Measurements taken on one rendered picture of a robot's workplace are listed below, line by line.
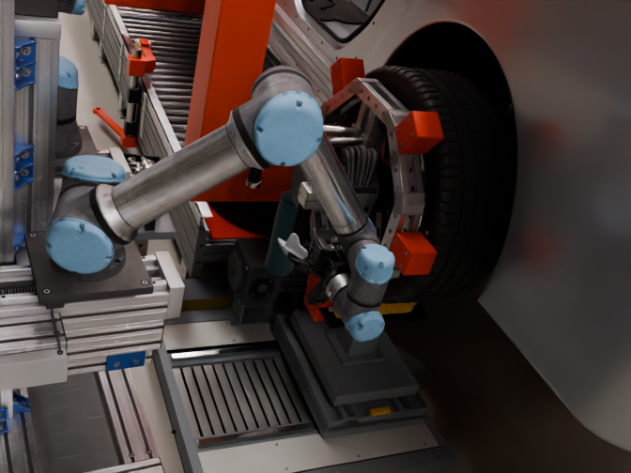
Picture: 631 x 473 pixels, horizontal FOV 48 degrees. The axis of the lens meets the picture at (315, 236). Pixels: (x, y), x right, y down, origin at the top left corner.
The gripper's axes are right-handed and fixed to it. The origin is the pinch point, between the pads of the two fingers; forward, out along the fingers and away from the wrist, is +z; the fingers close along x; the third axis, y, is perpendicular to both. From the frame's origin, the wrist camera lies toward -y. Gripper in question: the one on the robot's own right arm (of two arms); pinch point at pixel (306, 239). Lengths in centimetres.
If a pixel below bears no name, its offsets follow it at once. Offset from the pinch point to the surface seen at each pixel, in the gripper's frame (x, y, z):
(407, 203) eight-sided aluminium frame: -21.4, 13.4, -4.9
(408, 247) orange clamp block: -21.0, 5.4, -11.9
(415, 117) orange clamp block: -21.2, 32.3, 2.3
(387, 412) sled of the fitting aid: -42, -66, -3
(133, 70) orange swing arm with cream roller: 5, -37, 186
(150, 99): 0, -44, 172
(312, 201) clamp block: -0.2, 9.5, 2.3
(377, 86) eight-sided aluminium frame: -24.9, 28.7, 28.1
